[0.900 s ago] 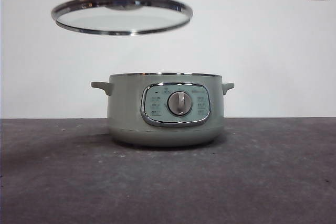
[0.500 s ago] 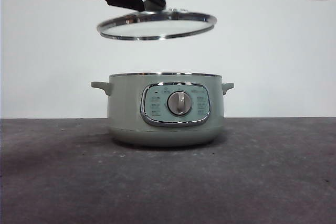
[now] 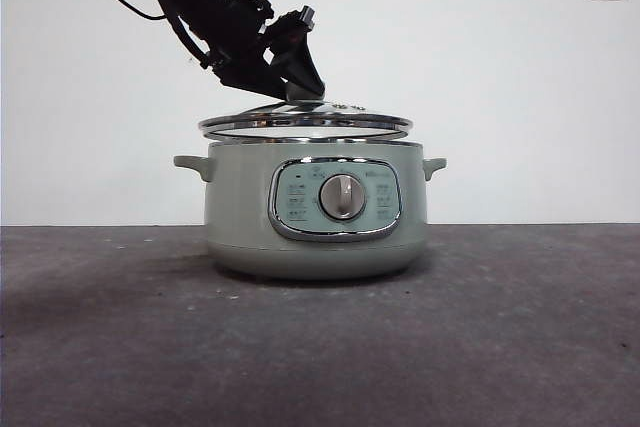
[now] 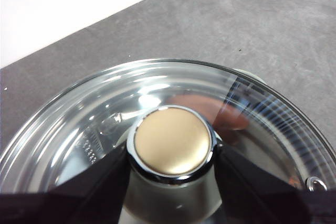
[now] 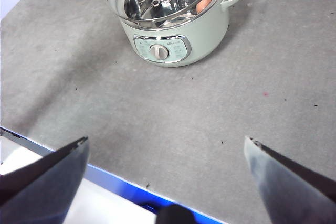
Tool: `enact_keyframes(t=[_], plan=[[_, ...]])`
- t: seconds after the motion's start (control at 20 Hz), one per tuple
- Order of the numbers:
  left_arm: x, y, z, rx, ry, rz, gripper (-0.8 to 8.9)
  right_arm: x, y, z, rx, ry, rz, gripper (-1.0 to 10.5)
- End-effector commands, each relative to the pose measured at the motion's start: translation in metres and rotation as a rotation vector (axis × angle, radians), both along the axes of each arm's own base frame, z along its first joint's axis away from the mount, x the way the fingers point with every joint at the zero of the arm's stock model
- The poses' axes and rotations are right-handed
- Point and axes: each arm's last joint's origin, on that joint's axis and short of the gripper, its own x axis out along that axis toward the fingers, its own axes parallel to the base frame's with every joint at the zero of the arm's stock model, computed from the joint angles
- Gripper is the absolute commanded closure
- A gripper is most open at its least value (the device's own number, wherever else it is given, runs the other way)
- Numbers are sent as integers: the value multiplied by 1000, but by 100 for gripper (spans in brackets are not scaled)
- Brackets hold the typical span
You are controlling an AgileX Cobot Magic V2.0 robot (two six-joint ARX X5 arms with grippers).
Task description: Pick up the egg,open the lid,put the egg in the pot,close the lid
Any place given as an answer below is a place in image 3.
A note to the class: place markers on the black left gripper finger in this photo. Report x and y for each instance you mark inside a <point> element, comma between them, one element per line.
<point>297,64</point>
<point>252,74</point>

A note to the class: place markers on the glass lid with green knob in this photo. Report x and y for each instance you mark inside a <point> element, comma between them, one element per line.
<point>300,120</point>

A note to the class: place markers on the sage green electric pot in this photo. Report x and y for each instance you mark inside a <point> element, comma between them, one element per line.
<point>240,207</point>

